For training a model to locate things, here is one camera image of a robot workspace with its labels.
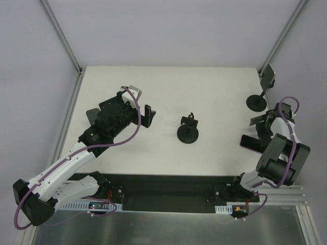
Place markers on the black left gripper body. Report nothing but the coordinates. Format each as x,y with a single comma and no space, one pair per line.
139,115

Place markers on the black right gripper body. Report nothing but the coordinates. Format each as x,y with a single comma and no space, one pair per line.
262,125

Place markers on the black phone stand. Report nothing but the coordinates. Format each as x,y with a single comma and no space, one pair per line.
257,103
187,132

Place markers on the black phone purple edge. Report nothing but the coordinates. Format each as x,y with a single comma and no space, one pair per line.
252,144

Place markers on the black phone silver edge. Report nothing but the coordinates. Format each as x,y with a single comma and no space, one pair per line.
267,77

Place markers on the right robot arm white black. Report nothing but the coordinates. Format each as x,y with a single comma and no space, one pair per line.
282,153

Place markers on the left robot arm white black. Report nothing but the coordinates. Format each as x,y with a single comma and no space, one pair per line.
40,197

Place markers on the dark grey phone flat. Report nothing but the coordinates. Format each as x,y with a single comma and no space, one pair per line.
92,115

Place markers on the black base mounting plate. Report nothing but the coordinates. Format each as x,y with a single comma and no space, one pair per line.
177,194

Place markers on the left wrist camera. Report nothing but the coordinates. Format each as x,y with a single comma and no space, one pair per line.
134,90

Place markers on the aluminium frame rail left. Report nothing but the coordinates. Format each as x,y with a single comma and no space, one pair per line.
67,117

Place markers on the white cable duct right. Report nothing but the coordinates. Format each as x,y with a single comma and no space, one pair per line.
227,209

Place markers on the white cable duct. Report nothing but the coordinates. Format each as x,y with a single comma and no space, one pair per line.
227,209
88,206

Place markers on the white cable duct left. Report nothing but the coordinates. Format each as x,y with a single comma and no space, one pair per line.
88,206

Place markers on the aluminium frame post left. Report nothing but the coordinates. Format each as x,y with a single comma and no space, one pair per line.
60,35

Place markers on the aluminium frame post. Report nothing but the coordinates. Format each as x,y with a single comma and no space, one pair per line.
60,35
299,8

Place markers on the aluminium frame post right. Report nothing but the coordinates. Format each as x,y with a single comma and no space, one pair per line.
299,8

